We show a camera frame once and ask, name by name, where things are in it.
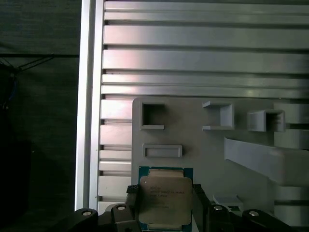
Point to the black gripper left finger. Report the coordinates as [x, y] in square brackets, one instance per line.
[120, 217]

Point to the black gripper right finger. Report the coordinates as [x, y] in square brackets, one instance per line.
[217, 217]

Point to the silver CPU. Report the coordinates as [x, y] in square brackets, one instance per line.
[166, 198]

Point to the grey parts rack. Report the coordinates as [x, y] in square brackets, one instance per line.
[193, 149]

